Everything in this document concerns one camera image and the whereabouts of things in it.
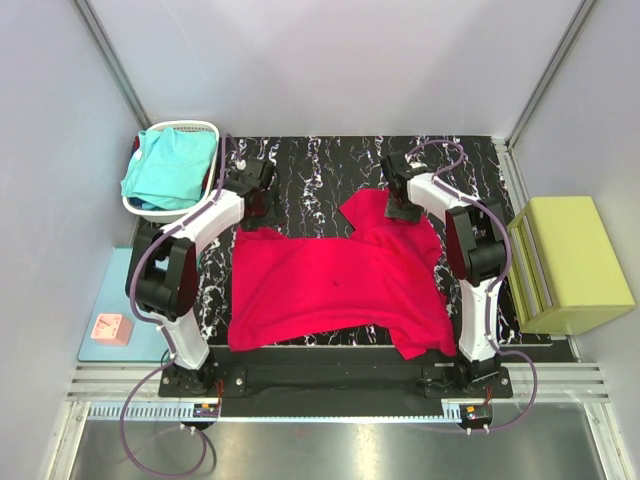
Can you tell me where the pink t shirt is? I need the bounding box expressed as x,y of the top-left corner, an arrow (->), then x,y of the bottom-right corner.
228,189 -> 456,360

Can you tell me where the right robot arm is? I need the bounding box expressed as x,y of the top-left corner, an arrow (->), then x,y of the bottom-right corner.
380,154 -> 512,397

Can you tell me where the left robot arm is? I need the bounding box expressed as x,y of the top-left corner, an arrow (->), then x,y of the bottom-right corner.
125,158 -> 283,397

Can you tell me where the white laundry basket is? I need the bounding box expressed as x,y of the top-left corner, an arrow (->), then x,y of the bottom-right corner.
121,120 -> 221,223

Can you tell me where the turquoise t shirt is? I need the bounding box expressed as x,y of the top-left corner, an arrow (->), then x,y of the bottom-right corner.
121,127 -> 218,211

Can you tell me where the blue t shirt in basket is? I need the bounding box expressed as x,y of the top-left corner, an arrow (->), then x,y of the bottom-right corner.
128,197 -> 163,211

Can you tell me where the red t shirt in basket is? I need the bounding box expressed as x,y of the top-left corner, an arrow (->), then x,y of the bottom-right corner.
131,136 -> 142,159

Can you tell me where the yellow green drawer box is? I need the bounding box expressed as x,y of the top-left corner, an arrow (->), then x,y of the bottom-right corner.
508,196 -> 636,335

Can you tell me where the pink numbered block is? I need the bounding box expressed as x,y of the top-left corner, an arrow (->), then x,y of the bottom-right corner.
90,313 -> 133,347

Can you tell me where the light blue clipboard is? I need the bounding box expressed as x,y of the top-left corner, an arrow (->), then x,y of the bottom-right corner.
77,248 -> 167,363

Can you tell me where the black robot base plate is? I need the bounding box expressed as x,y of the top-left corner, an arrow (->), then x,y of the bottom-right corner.
159,346 -> 513,421

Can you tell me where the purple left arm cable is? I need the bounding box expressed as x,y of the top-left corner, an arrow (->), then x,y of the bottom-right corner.
121,132 -> 249,475

